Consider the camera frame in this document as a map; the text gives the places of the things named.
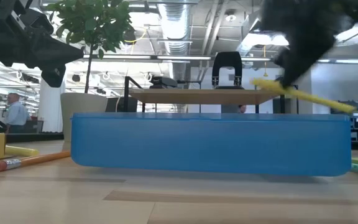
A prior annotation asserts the dark background screen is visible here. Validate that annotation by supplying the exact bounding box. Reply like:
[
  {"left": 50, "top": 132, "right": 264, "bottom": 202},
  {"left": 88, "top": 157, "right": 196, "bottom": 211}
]
[{"left": 329, "top": 99, "right": 358, "bottom": 130}]

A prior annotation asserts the white plant pot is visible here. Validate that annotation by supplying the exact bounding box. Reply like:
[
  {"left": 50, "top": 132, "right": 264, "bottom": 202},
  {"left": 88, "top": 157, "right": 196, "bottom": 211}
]
[{"left": 60, "top": 92, "right": 109, "bottom": 143}]

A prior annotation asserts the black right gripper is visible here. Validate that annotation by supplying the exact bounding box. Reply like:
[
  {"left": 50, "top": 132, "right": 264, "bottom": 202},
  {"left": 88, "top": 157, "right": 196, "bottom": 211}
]
[{"left": 261, "top": 0, "right": 354, "bottom": 88}]

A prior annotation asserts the orange pencil with red eraser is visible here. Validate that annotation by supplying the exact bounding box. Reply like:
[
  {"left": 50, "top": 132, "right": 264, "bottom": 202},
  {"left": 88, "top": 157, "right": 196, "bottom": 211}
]
[{"left": 0, "top": 151, "right": 71, "bottom": 173}]

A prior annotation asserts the yellow highlighter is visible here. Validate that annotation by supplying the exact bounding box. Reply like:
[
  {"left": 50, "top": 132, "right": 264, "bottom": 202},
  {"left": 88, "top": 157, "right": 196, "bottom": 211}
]
[
  {"left": 4, "top": 145, "right": 40, "bottom": 157},
  {"left": 250, "top": 77, "right": 358, "bottom": 114}
]

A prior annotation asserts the wooden shelf with black legs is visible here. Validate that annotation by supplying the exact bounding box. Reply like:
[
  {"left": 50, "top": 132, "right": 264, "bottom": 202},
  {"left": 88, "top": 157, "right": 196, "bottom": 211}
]
[{"left": 123, "top": 76, "right": 287, "bottom": 114}]

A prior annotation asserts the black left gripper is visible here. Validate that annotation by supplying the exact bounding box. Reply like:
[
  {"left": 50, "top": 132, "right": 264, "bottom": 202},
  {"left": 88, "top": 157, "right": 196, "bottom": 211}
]
[{"left": 0, "top": 0, "right": 85, "bottom": 88}]

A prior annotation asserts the blue plastic pencil box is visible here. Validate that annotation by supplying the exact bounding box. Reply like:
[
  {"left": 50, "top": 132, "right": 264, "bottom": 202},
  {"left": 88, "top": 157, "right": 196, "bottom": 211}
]
[{"left": 70, "top": 112, "right": 352, "bottom": 177}]

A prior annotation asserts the black stapler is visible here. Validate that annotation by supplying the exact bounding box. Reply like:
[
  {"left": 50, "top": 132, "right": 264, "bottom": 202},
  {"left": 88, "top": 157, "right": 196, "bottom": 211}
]
[{"left": 149, "top": 75, "right": 178, "bottom": 90}]

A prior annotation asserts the green artificial plant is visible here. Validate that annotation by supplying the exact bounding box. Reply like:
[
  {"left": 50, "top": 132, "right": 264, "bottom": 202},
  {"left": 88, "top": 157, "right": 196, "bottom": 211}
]
[{"left": 47, "top": 0, "right": 136, "bottom": 94}]

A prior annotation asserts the silver ceiling air duct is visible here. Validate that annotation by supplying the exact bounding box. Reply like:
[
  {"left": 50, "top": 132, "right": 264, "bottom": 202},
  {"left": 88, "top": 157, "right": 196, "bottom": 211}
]
[{"left": 157, "top": 0, "right": 193, "bottom": 82}]

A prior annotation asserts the white building column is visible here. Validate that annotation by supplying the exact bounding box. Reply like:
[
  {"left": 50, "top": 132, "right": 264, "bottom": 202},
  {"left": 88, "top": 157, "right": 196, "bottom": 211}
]
[{"left": 37, "top": 70, "right": 65, "bottom": 134}]

